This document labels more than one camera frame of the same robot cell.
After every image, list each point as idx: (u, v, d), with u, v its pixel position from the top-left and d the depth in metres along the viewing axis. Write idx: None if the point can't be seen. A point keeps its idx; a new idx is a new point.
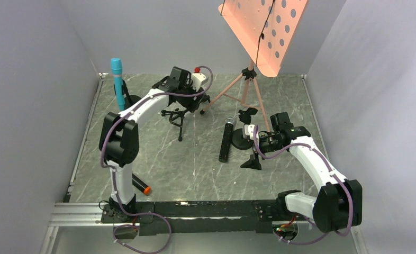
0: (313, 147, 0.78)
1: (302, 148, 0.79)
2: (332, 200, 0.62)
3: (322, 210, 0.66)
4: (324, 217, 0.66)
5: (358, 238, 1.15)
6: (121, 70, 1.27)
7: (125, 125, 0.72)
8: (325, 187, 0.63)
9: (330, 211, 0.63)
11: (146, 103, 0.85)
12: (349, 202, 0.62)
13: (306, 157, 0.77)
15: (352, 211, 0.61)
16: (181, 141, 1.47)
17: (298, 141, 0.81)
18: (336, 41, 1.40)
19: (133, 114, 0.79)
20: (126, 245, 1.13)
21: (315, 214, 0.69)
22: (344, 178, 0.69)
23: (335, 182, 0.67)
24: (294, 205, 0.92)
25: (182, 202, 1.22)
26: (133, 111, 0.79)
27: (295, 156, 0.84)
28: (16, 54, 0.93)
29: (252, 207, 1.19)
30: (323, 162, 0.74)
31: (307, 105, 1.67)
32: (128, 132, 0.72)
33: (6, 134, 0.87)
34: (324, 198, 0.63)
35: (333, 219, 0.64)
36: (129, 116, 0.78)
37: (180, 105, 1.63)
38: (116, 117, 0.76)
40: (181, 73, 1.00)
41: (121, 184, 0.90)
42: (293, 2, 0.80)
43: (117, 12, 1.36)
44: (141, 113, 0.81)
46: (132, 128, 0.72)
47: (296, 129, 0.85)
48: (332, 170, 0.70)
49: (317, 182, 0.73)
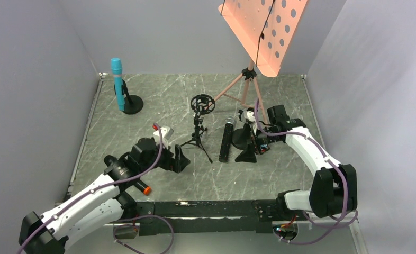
0: (308, 136, 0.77)
1: (297, 137, 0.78)
2: (326, 183, 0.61)
3: (317, 194, 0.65)
4: (319, 201, 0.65)
5: (358, 238, 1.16)
6: (121, 70, 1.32)
7: (42, 236, 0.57)
8: (319, 171, 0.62)
9: (325, 195, 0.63)
11: (83, 200, 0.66)
12: (344, 186, 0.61)
13: (300, 146, 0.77)
15: (346, 196, 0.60)
16: (211, 162, 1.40)
17: (293, 130, 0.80)
18: (336, 42, 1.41)
19: (56, 219, 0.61)
20: (126, 245, 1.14)
21: (310, 199, 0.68)
22: (338, 162, 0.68)
23: (330, 166, 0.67)
24: (293, 201, 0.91)
25: (182, 202, 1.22)
26: (57, 216, 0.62)
27: (288, 144, 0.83)
28: (16, 53, 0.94)
29: (252, 207, 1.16)
30: (317, 149, 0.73)
31: (307, 105, 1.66)
32: (42, 245, 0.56)
33: (5, 133, 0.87)
34: (319, 184, 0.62)
35: (328, 203, 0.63)
36: (50, 223, 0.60)
37: (187, 130, 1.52)
38: (37, 219, 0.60)
40: (141, 155, 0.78)
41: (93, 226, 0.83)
42: (293, 2, 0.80)
43: (116, 12, 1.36)
44: (69, 216, 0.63)
46: (46, 242, 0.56)
47: (291, 120, 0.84)
48: (327, 156, 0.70)
49: (312, 168, 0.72)
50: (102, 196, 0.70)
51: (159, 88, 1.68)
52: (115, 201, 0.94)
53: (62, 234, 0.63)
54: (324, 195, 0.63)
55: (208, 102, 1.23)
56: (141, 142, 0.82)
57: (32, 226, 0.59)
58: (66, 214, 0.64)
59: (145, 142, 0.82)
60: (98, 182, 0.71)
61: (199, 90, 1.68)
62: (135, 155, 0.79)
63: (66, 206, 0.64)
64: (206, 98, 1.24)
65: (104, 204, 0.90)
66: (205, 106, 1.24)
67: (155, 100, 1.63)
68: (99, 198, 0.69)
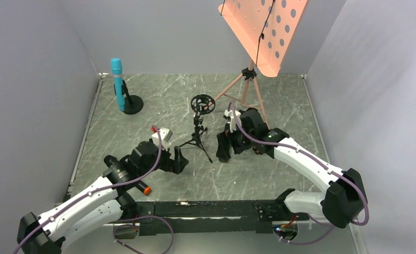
0: (299, 148, 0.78)
1: (288, 152, 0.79)
2: (341, 198, 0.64)
3: (333, 209, 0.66)
4: (336, 214, 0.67)
5: (358, 238, 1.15)
6: (121, 70, 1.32)
7: (37, 237, 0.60)
8: (332, 189, 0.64)
9: (342, 208, 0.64)
11: (81, 202, 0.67)
12: (359, 194, 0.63)
13: (296, 161, 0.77)
15: (364, 201, 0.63)
16: (211, 162, 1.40)
17: (281, 146, 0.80)
18: (336, 42, 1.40)
19: (52, 221, 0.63)
20: (126, 245, 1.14)
21: (327, 214, 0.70)
22: (341, 170, 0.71)
23: (336, 179, 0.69)
24: (295, 206, 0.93)
25: (182, 202, 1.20)
26: (53, 218, 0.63)
27: (277, 159, 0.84)
28: (16, 53, 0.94)
29: (252, 207, 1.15)
30: (315, 162, 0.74)
31: (307, 105, 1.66)
32: (38, 246, 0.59)
33: (5, 133, 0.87)
34: (335, 200, 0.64)
35: (347, 213, 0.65)
36: (46, 225, 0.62)
37: (187, 129, 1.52)
38: (34, 221, 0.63)
40: (140, 159, 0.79)
41: (92, 226, 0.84)
42: (293, 2, 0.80)
43: (116, 12, 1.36)
44: (65, 218, 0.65)
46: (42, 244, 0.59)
47: (273, 134, 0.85)
48: (328, 167, 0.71)
49: (318, 183, 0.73)
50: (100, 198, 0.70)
51: (159, 88, 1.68)
52: (114, 201, 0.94)
53: (60, 234, 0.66)
54: (342, 209, 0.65)
55: (209, 101, 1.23)
56: (142, 146, 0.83)
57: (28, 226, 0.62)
58: (63, 215, 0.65)
59: (145, 146, 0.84)
60: (96, 184, 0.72)
61: (199, 90, 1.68)
62: (134, 159, 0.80)
63: (64, 209, 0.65)
64: (206, 98, 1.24)
65: (104, 205, 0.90)
66: (205, 106, 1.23)
67: (155, 100, 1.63)
68: (97, 200, 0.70)
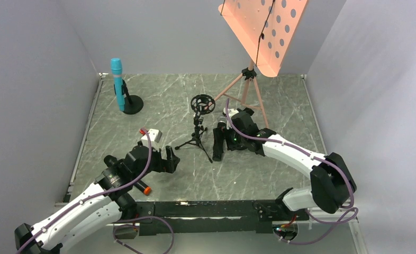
0: (285, 142, 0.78)
1: (274, 146, 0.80)
2: (323, 178, 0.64)
3: (321, 193, 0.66)
4: (325, 198, 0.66)
5: (358, 238, 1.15)
6: (121, 70, 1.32)
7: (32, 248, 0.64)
8: (313, 171, 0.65)
9: (328, 190, 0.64)
11: (72, 211, 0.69)
12: (341, 174, 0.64)
13: (282, 154, 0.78)
15: (346, 180, 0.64)
16: (211, 162, 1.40)
17: (269, 142, 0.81)
18: (336, 42, 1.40)
19: (45, 232, 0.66)
20: (126, 245, 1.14)
21: (318, 201, 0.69)
22: (323, 155, 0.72)
23: (319, 162, 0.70)
24: (292, 203, 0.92)
25: (182, 202, 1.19)
26: (46, 228, 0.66)
27: (268, 156, 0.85)
28: (16, 53, 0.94)
29: (252, 207, 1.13)
30: (298, 151, 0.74)
31: (307, 105, 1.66)
32: None
33: (5, 133, 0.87)
34: (319, 183, 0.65)
35: (335, 197, 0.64)
36: (39, 236, 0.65)
37: (187, 129, 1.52)
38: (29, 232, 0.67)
40: (134, 163, 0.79)
41: (92, 228, 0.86)
42: (293, 2, 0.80)
43: (116, 12, 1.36)
44: (57, 228, 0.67)
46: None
47: (261, 133, 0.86)
48: (310, 153, 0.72)
49: (304, 171, 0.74)
50: (92, 206, 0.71)
51: (159, 88, 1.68)
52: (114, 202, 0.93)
53: (56, 242, 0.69)
54: (327, 191, 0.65)
55: (208, 102, 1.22)
56: (135, 150, 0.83)
57: (23, 237, 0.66)
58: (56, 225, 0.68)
59: (138, 150, 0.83)
60: (88, 192, 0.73)
61: (199, 90, 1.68)
62: (128, 162, 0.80)
63: (56, 219, 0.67)
64: (206, 98, 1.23)
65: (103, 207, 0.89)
66: (205, 106, 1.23)
67: (155, 100, 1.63)
68: (89, 208, 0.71)
